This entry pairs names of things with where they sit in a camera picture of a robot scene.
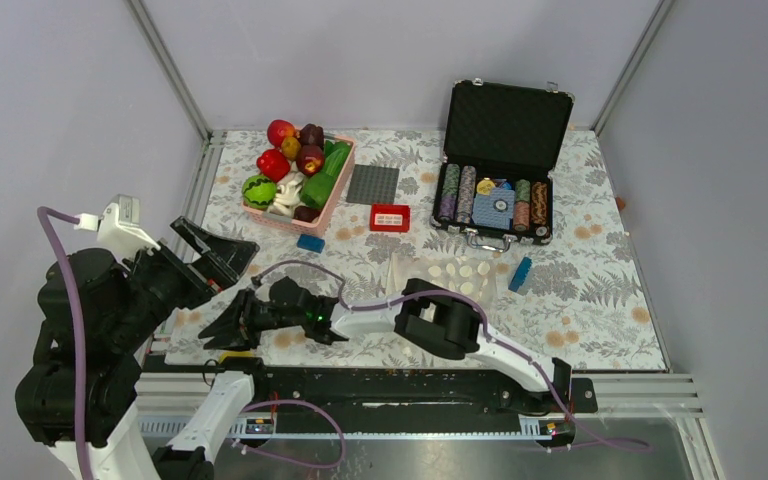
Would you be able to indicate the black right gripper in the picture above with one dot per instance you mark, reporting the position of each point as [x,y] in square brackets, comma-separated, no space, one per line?
[235,333]

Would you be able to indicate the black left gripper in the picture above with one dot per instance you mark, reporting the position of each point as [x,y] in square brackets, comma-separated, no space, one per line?
[228,258]

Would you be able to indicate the green watermelon toy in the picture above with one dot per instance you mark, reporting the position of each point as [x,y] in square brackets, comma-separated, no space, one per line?
[258,192]

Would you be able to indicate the red bell pepper toy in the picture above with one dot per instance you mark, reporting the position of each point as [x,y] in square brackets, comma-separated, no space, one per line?
[273,164]

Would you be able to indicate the yellow lemon toy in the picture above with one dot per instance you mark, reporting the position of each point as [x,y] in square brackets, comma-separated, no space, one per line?
[290,148]

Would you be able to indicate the dark red apple toy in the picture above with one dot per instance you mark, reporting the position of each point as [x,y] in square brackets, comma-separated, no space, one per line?
[310,160]

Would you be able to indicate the clear zip top bag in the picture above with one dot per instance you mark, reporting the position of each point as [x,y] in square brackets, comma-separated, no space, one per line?
[474,278]

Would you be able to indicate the dark purple plum toy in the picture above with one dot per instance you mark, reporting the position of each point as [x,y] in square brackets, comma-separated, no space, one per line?
[311,134]

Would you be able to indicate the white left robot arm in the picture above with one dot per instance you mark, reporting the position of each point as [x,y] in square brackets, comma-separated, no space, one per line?
[79,396]

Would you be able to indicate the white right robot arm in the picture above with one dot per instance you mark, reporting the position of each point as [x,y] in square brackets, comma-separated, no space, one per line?
[444,323]

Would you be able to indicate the blue lego brick near basket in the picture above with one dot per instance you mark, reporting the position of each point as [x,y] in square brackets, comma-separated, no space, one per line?
[311,243]

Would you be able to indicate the white mushroom toy cluster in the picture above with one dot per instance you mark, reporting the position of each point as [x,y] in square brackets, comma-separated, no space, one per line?
[287,196]

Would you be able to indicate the dark eggplant toy in basket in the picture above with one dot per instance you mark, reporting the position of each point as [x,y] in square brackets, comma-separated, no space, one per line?
[306,214]

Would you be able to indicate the pink plastic basket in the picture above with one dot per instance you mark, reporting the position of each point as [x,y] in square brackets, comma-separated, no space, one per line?
[319,227]

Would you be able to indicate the green bok choy toy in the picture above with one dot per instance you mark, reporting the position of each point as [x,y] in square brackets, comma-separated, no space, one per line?
[336,154]

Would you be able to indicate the dark grey lego baseplate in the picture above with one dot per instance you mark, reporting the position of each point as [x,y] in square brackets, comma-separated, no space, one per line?
[372,185]

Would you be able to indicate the red lego brick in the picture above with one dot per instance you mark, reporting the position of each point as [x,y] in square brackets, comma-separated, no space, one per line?
[390,218]

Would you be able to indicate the blue playing card deck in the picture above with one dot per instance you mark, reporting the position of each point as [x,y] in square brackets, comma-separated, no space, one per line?
[495,209]

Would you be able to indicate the blue lego brick near case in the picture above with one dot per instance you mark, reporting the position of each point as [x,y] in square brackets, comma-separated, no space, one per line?
[520,275]

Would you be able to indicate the black poker chip case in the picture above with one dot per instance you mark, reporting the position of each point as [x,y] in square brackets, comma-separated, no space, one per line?
[501,136]

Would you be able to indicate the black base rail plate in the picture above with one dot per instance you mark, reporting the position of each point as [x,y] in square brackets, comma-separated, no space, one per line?
[309,401]

